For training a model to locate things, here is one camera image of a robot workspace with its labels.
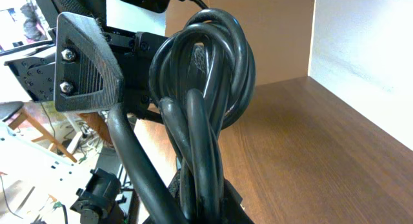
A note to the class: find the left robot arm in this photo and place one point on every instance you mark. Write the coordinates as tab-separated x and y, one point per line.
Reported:
34	162

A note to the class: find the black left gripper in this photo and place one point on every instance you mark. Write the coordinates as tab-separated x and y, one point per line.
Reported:
85	70

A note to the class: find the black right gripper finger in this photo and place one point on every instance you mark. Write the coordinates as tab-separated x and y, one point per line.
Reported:
231	210

